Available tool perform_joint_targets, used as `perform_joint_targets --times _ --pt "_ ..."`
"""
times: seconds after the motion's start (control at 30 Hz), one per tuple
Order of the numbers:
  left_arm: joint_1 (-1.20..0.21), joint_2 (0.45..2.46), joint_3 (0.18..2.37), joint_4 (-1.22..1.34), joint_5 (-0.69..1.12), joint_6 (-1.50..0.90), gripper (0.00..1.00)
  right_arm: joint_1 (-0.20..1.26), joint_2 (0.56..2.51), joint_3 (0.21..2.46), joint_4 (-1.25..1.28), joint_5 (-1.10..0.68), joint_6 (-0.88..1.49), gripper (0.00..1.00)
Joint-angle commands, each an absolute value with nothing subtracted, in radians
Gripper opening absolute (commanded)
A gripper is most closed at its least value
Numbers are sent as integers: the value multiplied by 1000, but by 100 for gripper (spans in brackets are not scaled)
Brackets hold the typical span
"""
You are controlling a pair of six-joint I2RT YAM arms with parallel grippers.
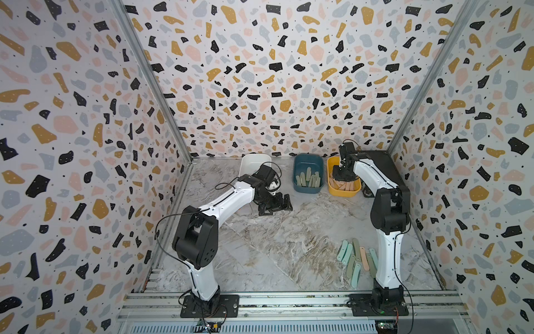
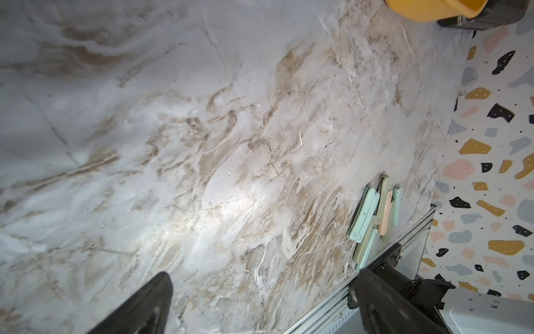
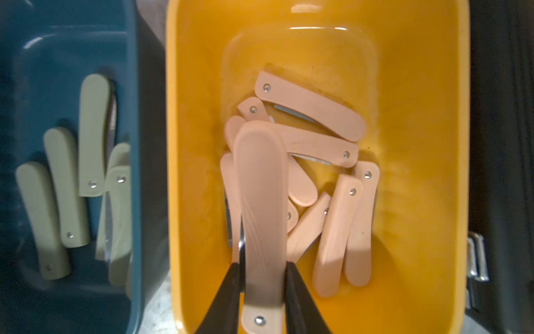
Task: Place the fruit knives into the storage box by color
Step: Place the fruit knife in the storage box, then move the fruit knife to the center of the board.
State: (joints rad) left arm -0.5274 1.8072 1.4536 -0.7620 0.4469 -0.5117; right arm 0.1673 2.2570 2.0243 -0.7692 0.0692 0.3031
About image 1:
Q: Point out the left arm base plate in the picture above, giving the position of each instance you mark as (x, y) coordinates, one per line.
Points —
(222, 306)

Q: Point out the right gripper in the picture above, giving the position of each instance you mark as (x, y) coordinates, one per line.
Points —
(335, 177)

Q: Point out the white storage box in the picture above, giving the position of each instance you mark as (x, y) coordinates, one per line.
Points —
(250, 163)

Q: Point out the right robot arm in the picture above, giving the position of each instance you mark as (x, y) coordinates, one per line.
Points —
(389, 216)

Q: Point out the mint knife lowest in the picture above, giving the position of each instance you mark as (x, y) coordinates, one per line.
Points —
(355, 275)

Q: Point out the olive knife bottom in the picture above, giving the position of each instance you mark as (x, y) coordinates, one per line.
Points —
(356, 247)

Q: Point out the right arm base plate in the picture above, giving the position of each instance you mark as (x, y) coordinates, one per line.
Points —
(368, 305)

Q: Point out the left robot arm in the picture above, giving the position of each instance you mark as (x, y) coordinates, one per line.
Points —
(197, 234)

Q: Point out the yellow storage box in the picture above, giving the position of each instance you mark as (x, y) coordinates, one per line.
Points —
(333, 161)

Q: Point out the mint knife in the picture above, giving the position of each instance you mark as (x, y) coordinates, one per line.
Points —
(347, 255)
(373, 262)
(343, 251)

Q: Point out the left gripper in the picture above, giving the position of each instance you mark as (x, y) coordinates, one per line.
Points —
(278, 205)

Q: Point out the dark teal storage box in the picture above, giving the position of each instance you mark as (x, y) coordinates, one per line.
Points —
(301, 162)

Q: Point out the olive knife lowest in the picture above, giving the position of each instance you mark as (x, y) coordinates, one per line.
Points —
(350, 268)

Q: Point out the black case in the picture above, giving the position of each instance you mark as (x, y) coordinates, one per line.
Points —
(377, 170)

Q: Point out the aluminium front rail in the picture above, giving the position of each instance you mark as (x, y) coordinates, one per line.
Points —
(295, 312)

